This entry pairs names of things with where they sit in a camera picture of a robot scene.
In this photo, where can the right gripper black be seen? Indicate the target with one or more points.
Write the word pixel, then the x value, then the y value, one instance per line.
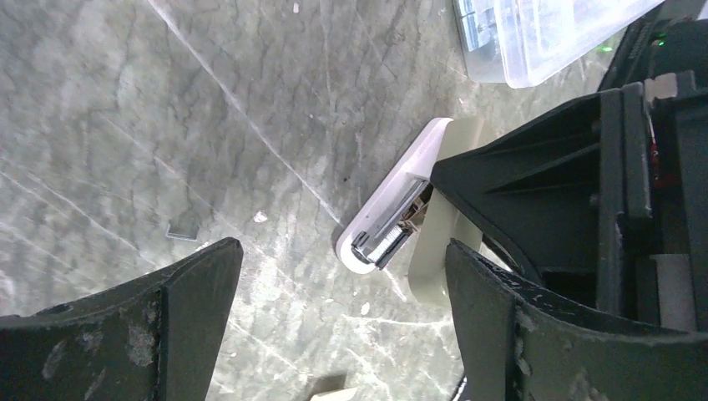
pixel 553 195

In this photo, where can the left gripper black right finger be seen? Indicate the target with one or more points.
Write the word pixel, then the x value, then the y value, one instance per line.
pixel 520 341

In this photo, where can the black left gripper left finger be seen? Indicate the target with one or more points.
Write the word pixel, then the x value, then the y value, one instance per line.
pixel 156 337

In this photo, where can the small metal staple strip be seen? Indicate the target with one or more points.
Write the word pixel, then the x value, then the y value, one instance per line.
pixel 182 229

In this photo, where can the pale green white stapler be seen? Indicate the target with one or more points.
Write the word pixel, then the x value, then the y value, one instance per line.
pixel 406 205

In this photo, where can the brown stapler base part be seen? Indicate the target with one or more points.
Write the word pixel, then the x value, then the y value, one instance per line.
pixel 345 394

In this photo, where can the clear plastic screw organizer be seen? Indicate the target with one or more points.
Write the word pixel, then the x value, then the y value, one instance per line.
pixel 524 42

